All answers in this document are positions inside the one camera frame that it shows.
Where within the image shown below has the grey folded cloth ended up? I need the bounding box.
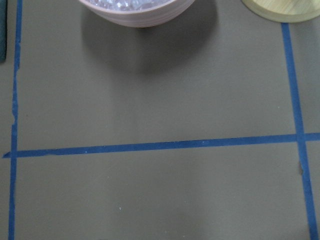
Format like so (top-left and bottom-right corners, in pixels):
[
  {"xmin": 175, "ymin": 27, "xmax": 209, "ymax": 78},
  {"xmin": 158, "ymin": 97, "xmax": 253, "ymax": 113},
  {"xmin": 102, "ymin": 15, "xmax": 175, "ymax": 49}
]
[{"xmin": 0, "ymin": 0, "xmax": 8, "ymax": 63}]

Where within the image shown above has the pink bowl with ice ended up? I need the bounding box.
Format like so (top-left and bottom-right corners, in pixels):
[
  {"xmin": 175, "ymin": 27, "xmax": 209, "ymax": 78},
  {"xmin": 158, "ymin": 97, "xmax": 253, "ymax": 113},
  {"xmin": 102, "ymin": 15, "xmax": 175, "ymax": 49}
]
[{"xmin": 80, "ymin": 0, "xmax": 194, "ymax": 28}]

